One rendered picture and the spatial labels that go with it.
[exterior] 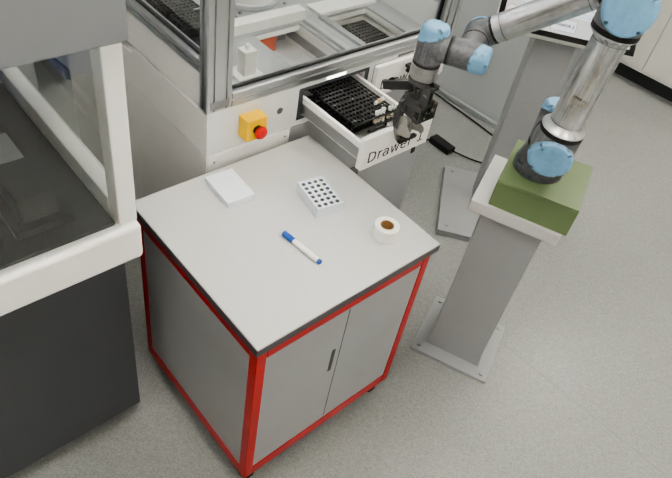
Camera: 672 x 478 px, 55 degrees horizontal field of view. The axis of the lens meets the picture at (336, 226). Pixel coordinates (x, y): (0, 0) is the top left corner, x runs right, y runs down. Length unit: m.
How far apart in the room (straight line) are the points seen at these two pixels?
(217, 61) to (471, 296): 1.17
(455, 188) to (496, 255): 1.12
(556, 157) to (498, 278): 0.58
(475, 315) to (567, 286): 0.77
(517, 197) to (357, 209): 0.47
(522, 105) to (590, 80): 1.19
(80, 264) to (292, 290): 0.49
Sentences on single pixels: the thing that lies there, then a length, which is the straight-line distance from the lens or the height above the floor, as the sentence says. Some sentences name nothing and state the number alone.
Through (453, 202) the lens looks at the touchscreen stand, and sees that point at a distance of 3.12.
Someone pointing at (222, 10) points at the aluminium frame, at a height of 1.23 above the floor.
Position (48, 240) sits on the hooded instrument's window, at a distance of 1.45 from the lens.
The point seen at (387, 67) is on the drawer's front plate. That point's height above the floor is 0.92.
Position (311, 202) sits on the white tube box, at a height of 0.79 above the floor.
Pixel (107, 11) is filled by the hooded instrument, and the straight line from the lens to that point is 1.21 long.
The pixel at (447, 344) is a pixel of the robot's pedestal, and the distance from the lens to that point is 2.49.
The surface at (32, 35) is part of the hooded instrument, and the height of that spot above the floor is 1.41.
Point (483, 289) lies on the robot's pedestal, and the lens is 2.24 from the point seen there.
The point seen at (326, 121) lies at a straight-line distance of 1.94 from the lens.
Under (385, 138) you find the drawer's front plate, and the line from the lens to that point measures 1.87.
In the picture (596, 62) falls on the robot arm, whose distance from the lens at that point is 1.66.
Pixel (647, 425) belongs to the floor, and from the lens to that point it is 2.72.
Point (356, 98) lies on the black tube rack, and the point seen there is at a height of 0.90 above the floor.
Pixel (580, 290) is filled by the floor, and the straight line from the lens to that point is 3.02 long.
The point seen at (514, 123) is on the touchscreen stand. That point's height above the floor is 0.51.
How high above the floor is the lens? 1.96
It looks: 43 degrees down
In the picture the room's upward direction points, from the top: 12 degrees clockwise
